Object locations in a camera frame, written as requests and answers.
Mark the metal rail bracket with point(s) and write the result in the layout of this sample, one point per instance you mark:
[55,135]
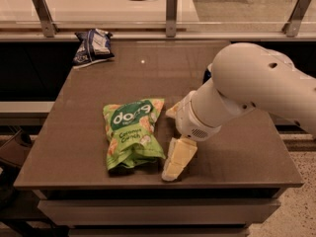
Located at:
[48,27]
[292,26]
[171,18]

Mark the green rice chip bag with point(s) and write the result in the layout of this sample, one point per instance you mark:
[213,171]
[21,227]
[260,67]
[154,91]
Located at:
[130,133]

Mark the blue chip bag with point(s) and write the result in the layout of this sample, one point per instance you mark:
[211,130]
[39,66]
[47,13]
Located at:
[95,47]

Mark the grey table drawer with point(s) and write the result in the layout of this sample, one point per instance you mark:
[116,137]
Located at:
[194,211]

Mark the middle metal rail bracket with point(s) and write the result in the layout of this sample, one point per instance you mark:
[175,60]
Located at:
[171,18]

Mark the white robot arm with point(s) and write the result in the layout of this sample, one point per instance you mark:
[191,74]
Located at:
[243,77]

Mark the blue pepsi can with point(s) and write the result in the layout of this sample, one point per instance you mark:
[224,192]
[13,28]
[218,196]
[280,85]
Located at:
[207,73]

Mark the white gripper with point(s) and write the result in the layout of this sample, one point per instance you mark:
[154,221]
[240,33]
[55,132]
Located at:
[188,120]

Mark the left metal rail bracket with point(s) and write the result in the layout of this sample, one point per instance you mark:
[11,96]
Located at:
[48,27]

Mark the right metal rail bracket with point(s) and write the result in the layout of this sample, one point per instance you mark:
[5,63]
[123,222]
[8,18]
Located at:
[292,26]

